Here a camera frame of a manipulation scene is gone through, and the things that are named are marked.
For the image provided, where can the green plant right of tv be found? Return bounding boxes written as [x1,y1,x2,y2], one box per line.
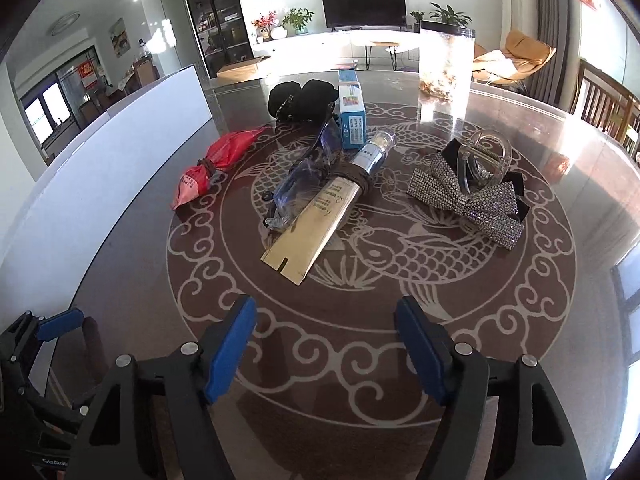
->
[428,2,472,27]

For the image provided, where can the blue white medicine box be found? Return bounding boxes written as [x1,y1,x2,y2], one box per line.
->
[338,70,367,150]

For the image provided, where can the red flower plant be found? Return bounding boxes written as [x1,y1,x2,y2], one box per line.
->
[252,11,279,41]

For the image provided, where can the small coffee table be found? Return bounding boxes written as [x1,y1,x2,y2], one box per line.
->
[363,40,402,72]

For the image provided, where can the rhinestone bow hair clip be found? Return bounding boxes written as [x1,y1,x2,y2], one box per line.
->
[407,139,529,250]

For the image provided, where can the dark display cabinet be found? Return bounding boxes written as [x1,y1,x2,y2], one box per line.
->
[186,0,254,78]

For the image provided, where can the clear cap cosmetic bottle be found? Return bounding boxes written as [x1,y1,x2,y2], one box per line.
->
[350,130,396,177]

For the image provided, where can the red snack packet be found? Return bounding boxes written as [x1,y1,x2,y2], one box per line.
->
[171,127,267,210]

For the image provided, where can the wooden dining chair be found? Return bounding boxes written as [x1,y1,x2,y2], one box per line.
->
[570,58,639,164]

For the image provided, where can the white tv console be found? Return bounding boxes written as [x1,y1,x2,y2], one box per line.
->
[252,29,419,74]

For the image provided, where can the black television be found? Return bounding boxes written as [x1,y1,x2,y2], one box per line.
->
[322,0,407,28]

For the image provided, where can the clear plastic hair claw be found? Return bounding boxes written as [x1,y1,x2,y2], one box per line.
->
[457,130,513,195]

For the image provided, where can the green potted plant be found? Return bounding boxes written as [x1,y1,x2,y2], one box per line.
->
[282,8,314,35]

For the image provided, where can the orange lounge chair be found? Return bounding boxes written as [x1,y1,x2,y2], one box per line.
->
[472,29,556,84]

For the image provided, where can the white cardboard storage box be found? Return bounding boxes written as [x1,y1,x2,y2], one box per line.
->
[0,63,215,321]

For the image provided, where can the black hair scrunchie far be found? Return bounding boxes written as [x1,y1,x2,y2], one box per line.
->
[268,79,338,124]

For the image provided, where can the cardboard box on floor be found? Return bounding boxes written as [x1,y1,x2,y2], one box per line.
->
[216,56,270,84]

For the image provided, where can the clear safety glasses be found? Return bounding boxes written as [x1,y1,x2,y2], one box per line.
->
[262,103,344,232]

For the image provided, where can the clear plastic container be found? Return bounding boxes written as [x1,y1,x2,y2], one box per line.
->
[419,21,475,102]

